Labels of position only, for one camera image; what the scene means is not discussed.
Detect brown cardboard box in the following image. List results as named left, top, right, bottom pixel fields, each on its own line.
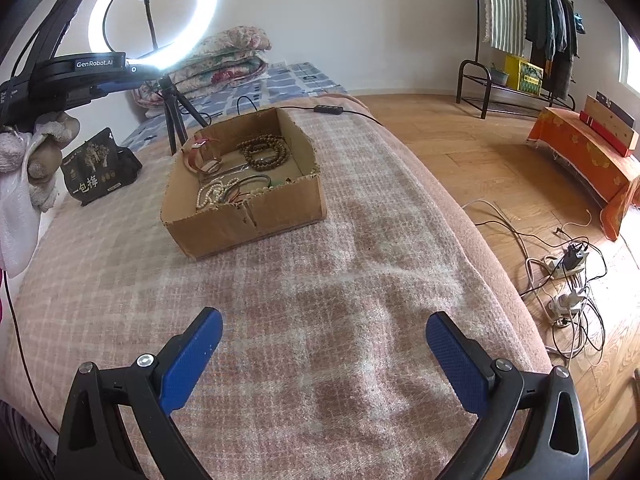
left=160, top=107, right=328, bottom=261

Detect white red-flowered folded quilt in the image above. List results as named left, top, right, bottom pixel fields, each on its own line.
left=134, top=56, right=269, bottom=107

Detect black ring light cable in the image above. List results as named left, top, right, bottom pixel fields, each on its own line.
left=236, top=95, right=385, bottom=127

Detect blue bangle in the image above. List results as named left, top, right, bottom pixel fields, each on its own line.
left=220, top=174, right=275, bottom=206

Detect brown wooden bead necklace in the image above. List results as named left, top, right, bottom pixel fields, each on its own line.
left=236, top=134, right=290, bottom=172

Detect orange cloth covered table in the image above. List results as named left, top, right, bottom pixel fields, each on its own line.
left=527, top=106, right=640, bottom=242

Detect pink plaid blanket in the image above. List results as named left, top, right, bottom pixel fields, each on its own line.
left=0, top=92, right=553, bottom=480

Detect black metal clothes rack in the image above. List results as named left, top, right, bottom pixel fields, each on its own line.
left=456, top=0, right=588, bottom=121

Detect white ring light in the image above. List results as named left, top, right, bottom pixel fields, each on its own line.
left=88, top=0, right=218, bottom=72

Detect dark striped clothing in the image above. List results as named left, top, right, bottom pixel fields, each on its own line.
left=0, top=400, right=56, bottom=480

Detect person's left hand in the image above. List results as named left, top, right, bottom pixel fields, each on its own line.
left=0, top=110, right=81, bottom=276

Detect window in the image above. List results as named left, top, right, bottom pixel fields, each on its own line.
left=620, top=25, right=640, bottom=92

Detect red strap wristwatch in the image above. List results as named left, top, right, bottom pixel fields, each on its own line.
left=181, top=137, right=223, bottom=176

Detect black printed snack bag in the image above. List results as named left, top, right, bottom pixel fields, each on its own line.
left=60, top=127, right=143, bottom=207

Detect tangle of floor cables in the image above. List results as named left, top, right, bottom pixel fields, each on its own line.
left=460, top=199, right=608, bottom=366

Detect white power strip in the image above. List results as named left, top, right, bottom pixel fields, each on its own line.
left=545, top=287, right=591, bottom=323
left=542, top=252, right=588, bottom=281

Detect dark hanging clothes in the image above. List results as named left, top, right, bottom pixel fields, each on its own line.
left=524, top=0, right=582, bottom=102

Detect black plug adapter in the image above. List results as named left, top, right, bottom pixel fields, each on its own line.
left=562, top=242, right=591, bottom=271

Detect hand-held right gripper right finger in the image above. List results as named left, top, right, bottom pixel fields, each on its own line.
left=425, top=311, right=591, bottom=480

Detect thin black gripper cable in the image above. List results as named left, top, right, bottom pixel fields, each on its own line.
left=2, top=267, right=60, bottom=435

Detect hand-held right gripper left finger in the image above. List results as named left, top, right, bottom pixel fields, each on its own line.
left=55, top=306, right=224, bottom=480

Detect black tripod stand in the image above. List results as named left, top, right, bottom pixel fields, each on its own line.
left=157, top=74, right=211, bottom=157

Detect wooden box with red edge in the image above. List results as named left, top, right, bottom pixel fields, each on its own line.
left=580, top=92, right=640, bottom=157

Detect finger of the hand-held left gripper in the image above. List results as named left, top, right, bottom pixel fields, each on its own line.
left=124, top=62, right=163, bottom=82
left=62, top=79, right=136, bottom=111

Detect white pearl necklace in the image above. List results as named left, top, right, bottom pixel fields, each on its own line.
left=196, top=180, right=236, bottom=211

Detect striped hanging cloth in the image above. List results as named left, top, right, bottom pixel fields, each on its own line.
left=486, top=0, right=529, bottom=56

